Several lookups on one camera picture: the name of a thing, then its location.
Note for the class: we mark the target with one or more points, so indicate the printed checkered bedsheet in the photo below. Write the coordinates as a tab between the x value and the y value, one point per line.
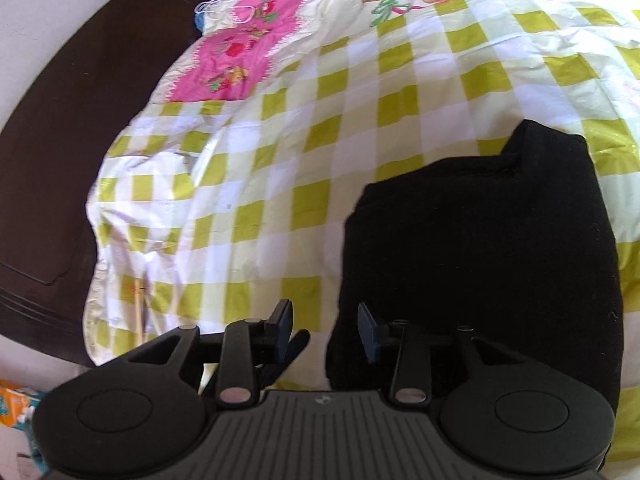
325	135

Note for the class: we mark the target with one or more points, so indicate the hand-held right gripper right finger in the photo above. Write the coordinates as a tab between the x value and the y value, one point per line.
368	336

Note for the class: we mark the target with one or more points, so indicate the orange and blue package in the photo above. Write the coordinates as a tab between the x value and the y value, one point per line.
17	405

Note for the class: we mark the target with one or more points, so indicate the blue cloth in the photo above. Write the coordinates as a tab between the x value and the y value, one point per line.
200	21

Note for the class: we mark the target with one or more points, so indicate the dark wooden headboard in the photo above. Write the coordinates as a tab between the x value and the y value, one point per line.
60	150

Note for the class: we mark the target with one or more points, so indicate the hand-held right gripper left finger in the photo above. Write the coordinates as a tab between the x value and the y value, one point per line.
284	327

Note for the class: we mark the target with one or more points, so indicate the black pants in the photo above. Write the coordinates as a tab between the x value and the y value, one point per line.
475	250

